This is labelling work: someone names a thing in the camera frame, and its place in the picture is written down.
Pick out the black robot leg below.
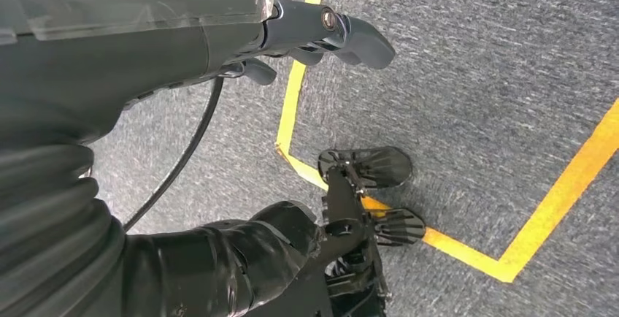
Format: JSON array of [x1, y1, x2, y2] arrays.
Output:
[[309, 165, 392, 317]]

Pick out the yellow floor tape square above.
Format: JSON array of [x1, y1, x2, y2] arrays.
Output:
[[274, 0, 619, 284]]

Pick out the black robot foot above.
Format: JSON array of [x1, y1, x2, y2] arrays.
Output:
[[367, 207, 428, 248], [318, 146, 413, 191]]

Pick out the black cable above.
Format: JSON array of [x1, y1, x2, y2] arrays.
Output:
[[123, 76, 225, 232]]

